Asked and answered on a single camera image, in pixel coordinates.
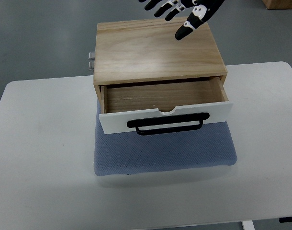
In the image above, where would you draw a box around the white top drawer black handle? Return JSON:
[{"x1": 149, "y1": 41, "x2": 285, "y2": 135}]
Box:
[{"x1": 99, "y1": 77, "x2": 233, "y2": 134}]

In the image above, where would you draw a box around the black table control panel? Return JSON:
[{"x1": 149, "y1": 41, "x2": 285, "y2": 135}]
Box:
[{"x1": 279, "y1": 217, "x2": 292, "y2": 223}]

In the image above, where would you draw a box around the cardboard box corner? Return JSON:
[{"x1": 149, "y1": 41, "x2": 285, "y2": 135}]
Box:
[{"x1": 262, "y1": 0, "x2": 292, "y2": 10}]

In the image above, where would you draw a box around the metal clamp behind cabinet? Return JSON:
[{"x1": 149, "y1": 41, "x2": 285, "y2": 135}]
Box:
[{"x1": 88, "y1": 51, "x2": 95, "y2": 70}]

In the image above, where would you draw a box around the wooden drawer cabinet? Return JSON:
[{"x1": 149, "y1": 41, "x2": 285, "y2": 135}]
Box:
[{"x1": 93, "y1": 15, "x2": 228, "y2": 101}]

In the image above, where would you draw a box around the blue grey cushion mat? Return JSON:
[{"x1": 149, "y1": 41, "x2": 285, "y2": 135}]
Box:
[{"x1": 94, "y1": 102, "x2": 237, "y2": 176}]

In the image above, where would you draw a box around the white table leg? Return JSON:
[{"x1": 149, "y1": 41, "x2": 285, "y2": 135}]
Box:
[{"x1": 241, "y1": 220, "x2": 255, "y2": 230}]

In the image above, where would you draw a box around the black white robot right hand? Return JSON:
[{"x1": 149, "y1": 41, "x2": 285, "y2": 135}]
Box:
[{"x1": 138, "y1": 0, "x2": 225, "y2": 41}]

